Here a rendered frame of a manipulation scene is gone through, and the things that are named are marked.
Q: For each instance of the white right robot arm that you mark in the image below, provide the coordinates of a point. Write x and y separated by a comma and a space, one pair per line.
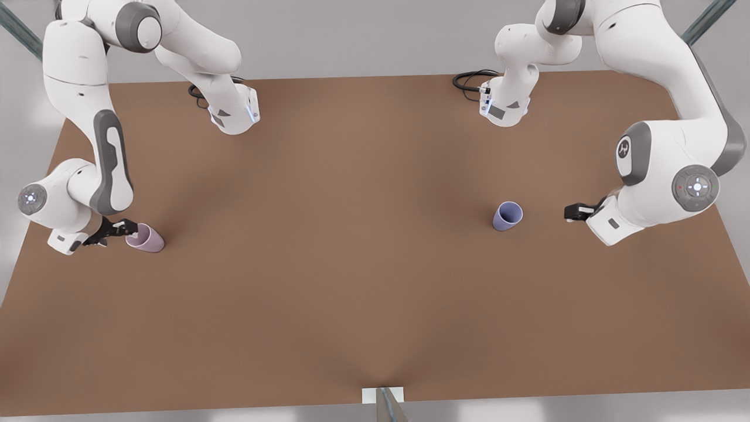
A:
76, 88

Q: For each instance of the purple cup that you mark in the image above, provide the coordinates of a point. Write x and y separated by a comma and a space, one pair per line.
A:
506, 217

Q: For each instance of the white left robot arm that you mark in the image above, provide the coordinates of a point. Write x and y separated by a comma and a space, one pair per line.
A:
656, 70

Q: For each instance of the pink cup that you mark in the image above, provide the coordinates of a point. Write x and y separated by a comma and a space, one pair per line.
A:
147, 239

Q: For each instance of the white post foot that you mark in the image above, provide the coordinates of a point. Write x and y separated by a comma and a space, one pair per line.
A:
369, 395

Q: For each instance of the silver frame post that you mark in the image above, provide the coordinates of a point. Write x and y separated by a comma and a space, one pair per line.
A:
706, 20
389, 407
20, 29

